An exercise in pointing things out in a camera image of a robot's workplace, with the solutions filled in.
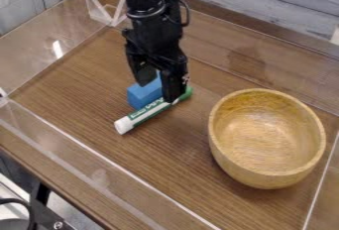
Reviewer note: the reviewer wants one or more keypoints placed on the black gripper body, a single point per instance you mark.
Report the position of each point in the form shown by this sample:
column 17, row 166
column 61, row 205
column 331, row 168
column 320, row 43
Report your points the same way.
column 155, row 35

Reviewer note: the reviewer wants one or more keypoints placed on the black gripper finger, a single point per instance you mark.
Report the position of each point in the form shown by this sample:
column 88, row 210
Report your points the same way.
column 173, row 83
column 141, row 68

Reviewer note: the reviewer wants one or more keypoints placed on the blue block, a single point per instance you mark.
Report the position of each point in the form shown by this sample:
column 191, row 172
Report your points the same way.
column 141, row 95

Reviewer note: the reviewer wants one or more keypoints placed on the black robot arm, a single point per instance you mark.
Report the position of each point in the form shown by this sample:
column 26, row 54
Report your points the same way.
column 155, row 4

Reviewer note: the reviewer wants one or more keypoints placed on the brown wooden bowl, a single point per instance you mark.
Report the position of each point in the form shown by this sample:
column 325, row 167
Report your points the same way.
column 267, row 138

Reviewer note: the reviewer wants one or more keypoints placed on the green white marker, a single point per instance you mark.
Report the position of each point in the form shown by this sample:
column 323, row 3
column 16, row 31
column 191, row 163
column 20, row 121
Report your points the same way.
column 124, row 124

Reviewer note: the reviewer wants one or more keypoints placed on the clear acrylic tray walls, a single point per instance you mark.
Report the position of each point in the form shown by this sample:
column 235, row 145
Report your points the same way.
column 152, row 179

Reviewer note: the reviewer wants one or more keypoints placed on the black table leg bracket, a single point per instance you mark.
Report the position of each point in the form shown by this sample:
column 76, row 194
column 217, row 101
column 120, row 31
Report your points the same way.
column 46, row 219

